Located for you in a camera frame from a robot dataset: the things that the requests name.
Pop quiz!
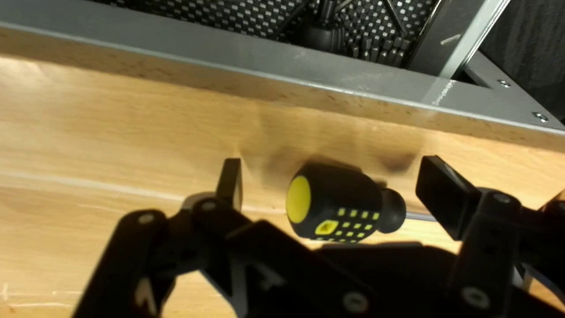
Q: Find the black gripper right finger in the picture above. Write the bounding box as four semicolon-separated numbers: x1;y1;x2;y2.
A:
416;155;481;240

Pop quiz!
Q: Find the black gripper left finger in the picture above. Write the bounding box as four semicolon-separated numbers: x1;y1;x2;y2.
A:
216;157;242;210

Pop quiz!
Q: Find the black yellow stubby screwdriver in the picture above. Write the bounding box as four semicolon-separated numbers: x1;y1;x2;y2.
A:
287;162;407;241

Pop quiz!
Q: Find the grey cabinet with wooden top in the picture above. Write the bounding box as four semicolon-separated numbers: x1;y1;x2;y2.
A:
0;0;565;318

